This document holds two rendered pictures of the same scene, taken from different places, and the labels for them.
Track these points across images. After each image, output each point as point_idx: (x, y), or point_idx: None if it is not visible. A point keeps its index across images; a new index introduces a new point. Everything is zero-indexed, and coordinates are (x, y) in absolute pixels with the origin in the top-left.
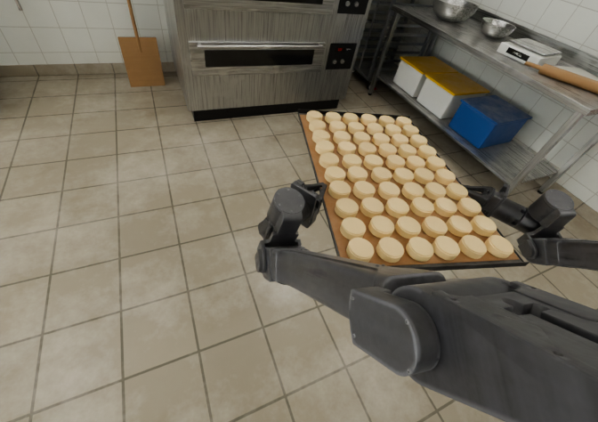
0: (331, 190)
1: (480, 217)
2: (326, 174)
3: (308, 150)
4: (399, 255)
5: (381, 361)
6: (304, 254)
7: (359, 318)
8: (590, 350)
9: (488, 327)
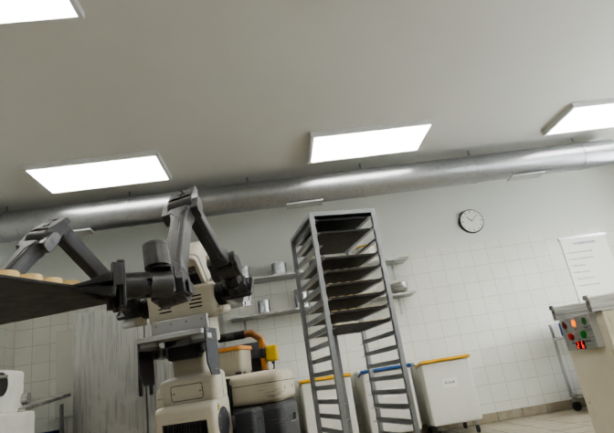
0: (79, 281)
1: None
2: (60, 280)
3: (25, 278)
4: None
5: (202, 209)
6: (176, 248)
7: (199, 208)
8: (186, 190)
9: (193, 191)
